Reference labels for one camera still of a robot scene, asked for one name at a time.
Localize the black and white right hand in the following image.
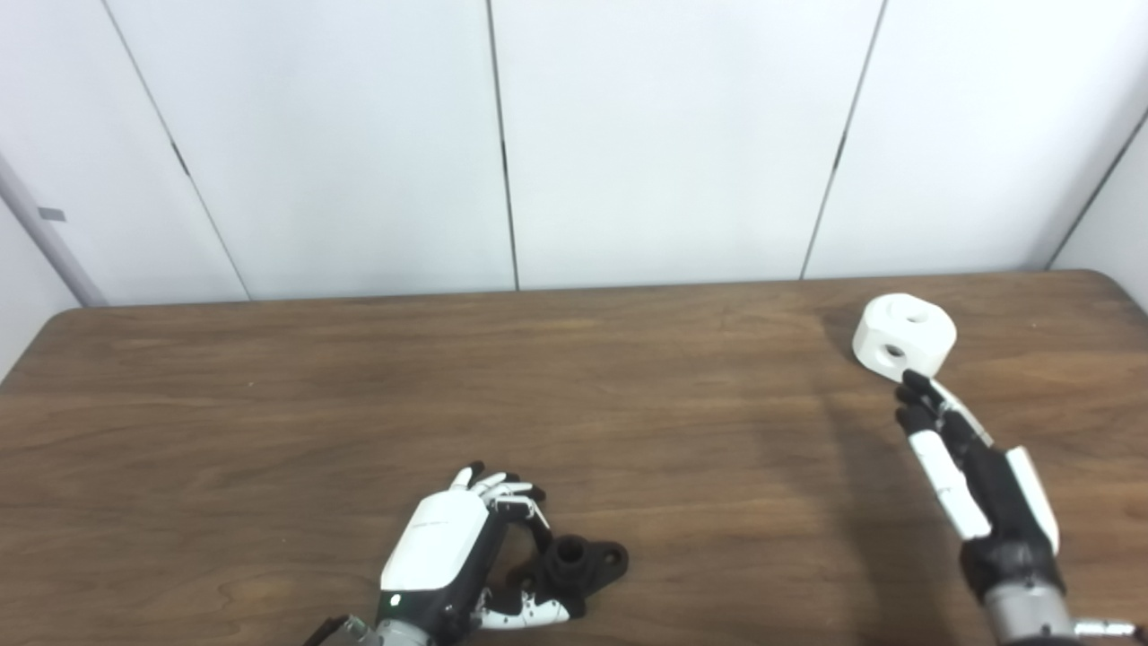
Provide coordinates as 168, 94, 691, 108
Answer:
895, 370, 1066, 600

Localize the grey wall post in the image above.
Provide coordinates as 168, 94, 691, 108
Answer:
0, 153, 109, 308

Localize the white block with holes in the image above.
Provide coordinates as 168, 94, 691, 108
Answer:
852, 293, 957, 378

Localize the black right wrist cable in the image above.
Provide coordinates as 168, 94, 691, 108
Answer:
1074, 615, 1148, 640

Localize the black flanged holder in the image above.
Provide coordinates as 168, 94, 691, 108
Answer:
511, 535, 629, 620

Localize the black and white left hand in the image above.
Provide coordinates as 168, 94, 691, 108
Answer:
375, 461, 575, 646

